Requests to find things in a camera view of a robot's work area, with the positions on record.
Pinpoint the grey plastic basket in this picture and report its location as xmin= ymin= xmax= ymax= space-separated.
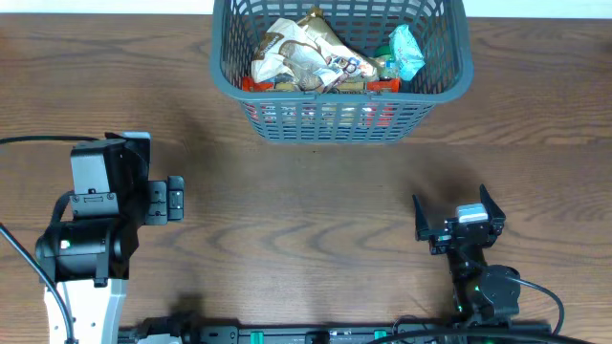
xmin=210 ymin=0 xmax=473 ymax=143

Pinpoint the cream brown snack bag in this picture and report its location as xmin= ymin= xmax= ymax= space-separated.
xmin=251 ymin=18 xmax=342 ymax=89

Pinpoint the teal white tissue pack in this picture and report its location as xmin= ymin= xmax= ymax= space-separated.
xmin=389 ymin=24 xmax=426 ymax=81

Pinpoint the green lid jar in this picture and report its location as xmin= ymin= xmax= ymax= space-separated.
xmin=374 ymin=45 xmax=399 ymax=80

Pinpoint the San Remo spaghetti packet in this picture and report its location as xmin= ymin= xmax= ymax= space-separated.
xmin=242 ymin=76 xmax=402 ymax=94

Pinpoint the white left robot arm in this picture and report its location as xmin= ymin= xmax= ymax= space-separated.
xmin=35 ymin=132 xmax=185 ymax=343

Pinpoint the gold coffee bag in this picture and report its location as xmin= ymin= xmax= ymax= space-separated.
xmin=297 ymin=6 xmax=379 ymax=82

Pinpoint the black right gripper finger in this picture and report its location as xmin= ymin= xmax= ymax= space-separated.
xmin=479 ymin=184 xmax=506 ymax=225
xmin=412 ymin=194 xmax=429 ymax=241

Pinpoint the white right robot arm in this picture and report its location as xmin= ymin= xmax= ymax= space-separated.
xmin=412 ymin=185 xmax=520 ymax=326

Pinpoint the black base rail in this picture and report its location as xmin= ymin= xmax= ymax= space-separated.
xmin=117 ymin=312 xmax=551 ymax=344

